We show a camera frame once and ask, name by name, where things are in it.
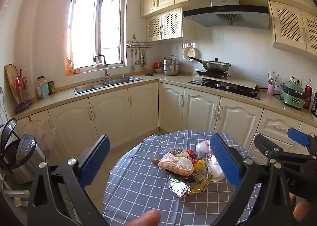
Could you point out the pink utensil cup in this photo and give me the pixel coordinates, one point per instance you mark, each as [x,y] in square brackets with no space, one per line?
[270,90]

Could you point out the cream colander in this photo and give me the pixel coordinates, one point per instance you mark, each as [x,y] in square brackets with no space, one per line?
[189,52]

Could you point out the steel sink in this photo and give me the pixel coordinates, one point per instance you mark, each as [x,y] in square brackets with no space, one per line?
[85,89]

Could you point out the clear bag of orange peels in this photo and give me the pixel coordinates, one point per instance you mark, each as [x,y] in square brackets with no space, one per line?
[174,164]

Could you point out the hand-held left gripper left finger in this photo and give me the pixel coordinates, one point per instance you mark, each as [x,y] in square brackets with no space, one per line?
[96,160]

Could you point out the white bowl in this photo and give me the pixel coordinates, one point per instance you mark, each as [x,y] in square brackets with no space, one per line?
[158,70]

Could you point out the steel spatula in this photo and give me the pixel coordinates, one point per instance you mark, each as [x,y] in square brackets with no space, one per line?
[133,67]

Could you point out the person's left hand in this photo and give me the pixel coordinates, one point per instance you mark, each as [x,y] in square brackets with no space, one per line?
[146,219]

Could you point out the metal utensil rail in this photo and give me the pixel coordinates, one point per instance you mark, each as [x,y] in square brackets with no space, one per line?
[138,46]

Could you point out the steel wok with lid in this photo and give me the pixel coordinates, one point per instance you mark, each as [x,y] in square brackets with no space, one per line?
[215,66]

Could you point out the beige kitchen countertop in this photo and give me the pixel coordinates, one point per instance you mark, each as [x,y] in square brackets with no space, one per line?
[173,78]

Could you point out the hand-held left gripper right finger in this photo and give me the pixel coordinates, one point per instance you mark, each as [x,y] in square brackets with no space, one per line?
[225,164]

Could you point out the black snack wrapper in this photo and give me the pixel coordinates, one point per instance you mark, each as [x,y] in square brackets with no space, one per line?
[192,179]

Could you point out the steel steamer pot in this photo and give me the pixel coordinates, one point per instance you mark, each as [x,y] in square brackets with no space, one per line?
[171,67]

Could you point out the person's right hand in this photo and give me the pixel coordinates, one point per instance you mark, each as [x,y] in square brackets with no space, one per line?
[303,212]

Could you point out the steel hanging utensil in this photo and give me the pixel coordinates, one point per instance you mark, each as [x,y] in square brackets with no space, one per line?
[137,61]
[141,61]

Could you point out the red bowl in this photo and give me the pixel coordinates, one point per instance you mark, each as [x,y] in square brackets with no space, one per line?
[157,65]

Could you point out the black gas cooktop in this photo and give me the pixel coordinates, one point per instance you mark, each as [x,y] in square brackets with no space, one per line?
[223,87]

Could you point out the hanging plastic bag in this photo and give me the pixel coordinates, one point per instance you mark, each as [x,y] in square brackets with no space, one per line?
[43,137]

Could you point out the wooden cutting board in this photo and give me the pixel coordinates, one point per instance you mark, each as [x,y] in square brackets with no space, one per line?
[11,77]

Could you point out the orange paper decoration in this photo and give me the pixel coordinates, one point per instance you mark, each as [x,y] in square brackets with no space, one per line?
[68,66]

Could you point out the large lattice door cabinet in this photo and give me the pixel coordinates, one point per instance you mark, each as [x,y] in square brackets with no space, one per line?
[288,25]

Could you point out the green electric cooker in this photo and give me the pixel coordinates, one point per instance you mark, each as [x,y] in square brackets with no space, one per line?
[292,96]

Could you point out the range hood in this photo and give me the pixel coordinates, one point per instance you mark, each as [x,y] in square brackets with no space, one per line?
[223,17]

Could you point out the gold foil wrapper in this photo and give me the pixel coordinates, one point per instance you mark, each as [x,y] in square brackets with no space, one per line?
[201,185]

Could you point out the wall socket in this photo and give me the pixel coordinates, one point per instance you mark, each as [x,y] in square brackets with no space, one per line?
[297,80]

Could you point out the white plastic bag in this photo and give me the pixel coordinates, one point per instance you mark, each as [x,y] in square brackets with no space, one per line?
[203,147]

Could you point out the silver foil wrapper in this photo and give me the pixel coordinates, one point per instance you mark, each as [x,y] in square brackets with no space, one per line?
[178,187]

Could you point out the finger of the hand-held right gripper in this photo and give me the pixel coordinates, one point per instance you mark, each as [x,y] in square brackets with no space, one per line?
[266,145]
[300,137]

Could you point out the white rag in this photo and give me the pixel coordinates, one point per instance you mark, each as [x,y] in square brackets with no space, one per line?
[98,65]

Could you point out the clear plastic wrapper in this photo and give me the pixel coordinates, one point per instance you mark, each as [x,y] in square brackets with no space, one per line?
[168,145]

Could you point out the small lattice door cabinet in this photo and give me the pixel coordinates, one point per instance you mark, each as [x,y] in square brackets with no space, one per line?
[153,28]

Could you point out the steel rice cooker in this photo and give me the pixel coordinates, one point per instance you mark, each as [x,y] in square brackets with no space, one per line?
[22,156]

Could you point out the cream lower cabinets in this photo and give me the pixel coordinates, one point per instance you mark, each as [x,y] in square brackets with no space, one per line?
[109,117]

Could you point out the glass jar with black lid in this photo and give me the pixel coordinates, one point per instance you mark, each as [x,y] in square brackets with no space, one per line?
[41,81]

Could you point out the yellow wrapper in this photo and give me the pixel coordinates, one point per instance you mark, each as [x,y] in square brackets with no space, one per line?
[198,165]

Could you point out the window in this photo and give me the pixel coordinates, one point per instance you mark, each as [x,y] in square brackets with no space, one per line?
[86,30]

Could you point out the red kitchen tool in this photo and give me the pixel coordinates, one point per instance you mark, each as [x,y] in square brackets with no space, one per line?
[21,85]

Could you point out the grey checked tablecloth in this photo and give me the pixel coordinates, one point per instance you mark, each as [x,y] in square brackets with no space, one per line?
[138,179]

